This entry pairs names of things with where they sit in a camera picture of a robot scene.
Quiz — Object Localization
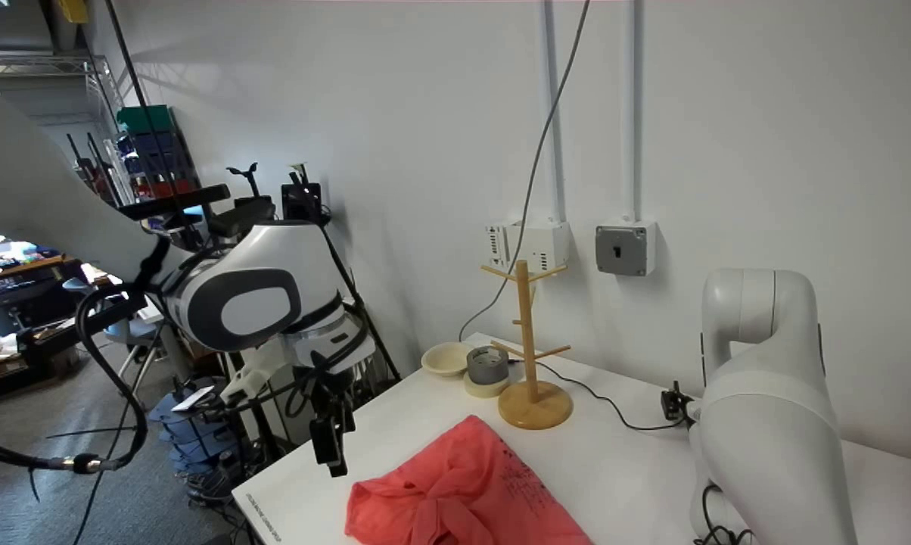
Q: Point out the metal wire shelf rack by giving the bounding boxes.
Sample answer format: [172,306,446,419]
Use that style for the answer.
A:
[0,44,124,207]

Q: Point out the yellow object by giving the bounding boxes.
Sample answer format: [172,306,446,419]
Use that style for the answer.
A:
[54,0,93,27]

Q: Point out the black camera on tripod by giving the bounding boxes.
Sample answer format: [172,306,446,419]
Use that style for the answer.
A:
[278,160,327,227]

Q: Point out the grey junction box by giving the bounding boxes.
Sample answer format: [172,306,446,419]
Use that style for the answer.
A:
[594,222,662,278]

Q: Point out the white slotted outlet box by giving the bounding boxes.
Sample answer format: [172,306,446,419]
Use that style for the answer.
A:
[485,222,527,271]

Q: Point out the black camera cable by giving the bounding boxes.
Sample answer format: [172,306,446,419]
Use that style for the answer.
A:
[539,359,677,436]

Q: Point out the grey hanging cable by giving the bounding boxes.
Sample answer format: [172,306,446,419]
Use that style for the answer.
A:
[454,0,594,344]

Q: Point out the grey bowl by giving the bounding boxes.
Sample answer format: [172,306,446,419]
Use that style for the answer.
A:
[463,344,515,386]

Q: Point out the tangled black cable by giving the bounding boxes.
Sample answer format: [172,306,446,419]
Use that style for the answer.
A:
[694,480,756,545]

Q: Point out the green storage box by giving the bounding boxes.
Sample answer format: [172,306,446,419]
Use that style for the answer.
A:
[116,104,177,138]

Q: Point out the black clamp stand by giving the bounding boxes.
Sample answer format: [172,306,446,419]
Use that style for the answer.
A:
[224,160,278,239]

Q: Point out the dark blue storage boxes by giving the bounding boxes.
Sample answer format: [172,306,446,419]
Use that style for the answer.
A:
[119,129,203,202]

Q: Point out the wooden mug tree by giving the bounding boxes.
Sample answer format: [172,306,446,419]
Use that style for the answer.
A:
[479,258,575,433]

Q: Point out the red shirt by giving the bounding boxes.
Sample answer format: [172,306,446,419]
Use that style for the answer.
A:
[342,416,594,545]

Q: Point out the white plain wall box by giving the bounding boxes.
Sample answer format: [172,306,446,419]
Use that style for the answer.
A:
[518,217,575,274]

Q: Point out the black slanted pole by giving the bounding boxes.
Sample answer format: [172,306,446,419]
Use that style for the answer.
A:
[103,0,152,109]

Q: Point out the white wall conduit pipe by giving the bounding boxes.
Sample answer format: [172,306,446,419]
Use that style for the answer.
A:
[626,0,647,227]
[541,0,568,227]

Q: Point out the wooden desk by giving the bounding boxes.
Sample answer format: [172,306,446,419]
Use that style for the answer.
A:
[0,252,84,389]

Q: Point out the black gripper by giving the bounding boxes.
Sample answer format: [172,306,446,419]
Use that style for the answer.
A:
[301,363,362,477]

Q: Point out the cream bowl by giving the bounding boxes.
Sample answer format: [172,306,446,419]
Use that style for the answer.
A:
[418,340,474,377]

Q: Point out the black tripod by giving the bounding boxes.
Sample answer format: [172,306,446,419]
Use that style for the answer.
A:
[315,217,406,386]

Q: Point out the small black camera device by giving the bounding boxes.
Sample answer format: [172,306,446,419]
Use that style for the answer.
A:
[660,377,695,430]

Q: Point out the white robot arm with hose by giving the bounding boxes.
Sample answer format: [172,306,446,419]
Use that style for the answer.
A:
[0,72,381,409]

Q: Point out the thick black arm hose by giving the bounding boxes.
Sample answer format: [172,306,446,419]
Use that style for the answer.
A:
[0,281,152,477]

